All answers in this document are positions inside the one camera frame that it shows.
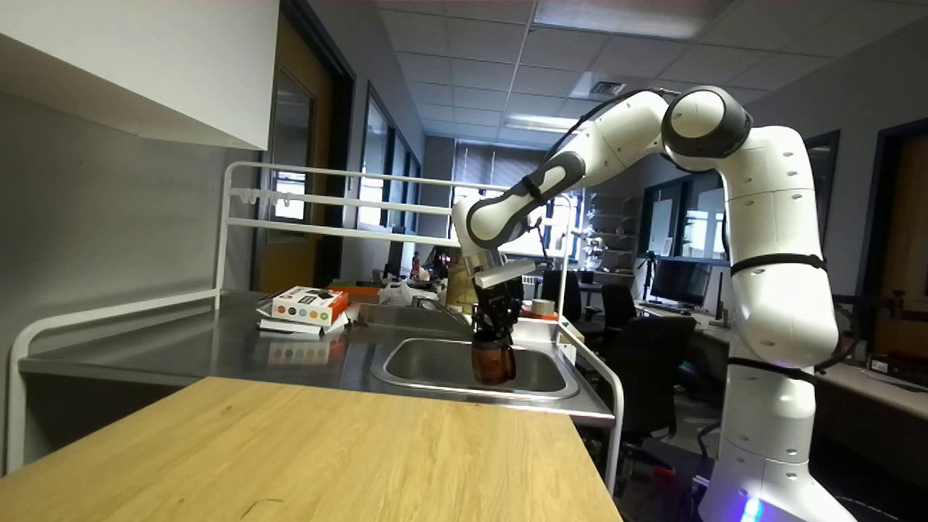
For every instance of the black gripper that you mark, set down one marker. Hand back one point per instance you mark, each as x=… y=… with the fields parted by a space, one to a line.
x=498 y=302

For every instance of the dark brown jar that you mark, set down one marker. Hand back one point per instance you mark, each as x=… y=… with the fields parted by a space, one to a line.
x=493 y=367

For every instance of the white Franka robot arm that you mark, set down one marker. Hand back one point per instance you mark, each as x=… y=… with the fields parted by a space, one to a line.
x=772 y=292

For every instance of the stainless steel sink basin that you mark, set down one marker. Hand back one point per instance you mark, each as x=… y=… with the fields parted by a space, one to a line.
x=425 y=367

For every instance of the tan paper bag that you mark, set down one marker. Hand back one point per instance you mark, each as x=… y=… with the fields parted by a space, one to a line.
x=460 y=289

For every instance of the small white crumpled object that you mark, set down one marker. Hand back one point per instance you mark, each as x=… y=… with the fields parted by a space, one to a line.
x=395 y=292

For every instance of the orange flat object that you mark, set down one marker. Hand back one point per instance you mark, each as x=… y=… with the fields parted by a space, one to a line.
x=357 y=292

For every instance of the black office chair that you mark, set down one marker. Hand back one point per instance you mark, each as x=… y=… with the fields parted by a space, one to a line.
x=653 y=379

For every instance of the window with blinds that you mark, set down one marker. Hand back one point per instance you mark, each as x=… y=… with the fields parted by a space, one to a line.
x=483 y=167

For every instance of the colourful white orange box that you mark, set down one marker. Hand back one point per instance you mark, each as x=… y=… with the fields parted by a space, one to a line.
x=308 y=306

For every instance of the computer monitor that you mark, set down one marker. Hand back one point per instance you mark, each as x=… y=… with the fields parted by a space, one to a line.
x=680 y=281

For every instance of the white paper stack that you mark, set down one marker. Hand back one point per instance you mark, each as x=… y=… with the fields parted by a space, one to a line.
x=292 y=325

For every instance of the small ceiling light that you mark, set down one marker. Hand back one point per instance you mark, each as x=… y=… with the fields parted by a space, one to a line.
x=541 y=122

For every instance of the ceiling air vent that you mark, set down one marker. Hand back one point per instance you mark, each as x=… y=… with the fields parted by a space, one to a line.
x=598 y=84

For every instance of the dark wooden door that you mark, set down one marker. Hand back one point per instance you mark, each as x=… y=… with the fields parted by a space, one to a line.
x=299 y=125

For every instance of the large rectangular ceiling light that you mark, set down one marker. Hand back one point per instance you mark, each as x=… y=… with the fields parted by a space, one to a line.
x=627 y=15

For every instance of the white office desk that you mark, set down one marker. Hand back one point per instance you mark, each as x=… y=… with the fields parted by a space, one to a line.
x=872 y=379

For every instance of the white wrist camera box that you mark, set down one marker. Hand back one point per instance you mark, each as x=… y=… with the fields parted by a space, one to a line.
x=502 y=271

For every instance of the white metal rack frame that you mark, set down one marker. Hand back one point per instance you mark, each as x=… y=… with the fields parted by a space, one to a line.
x=224 y=234

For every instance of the white wall cabinet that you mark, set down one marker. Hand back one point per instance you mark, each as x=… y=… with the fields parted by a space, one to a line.
x=147 y=58

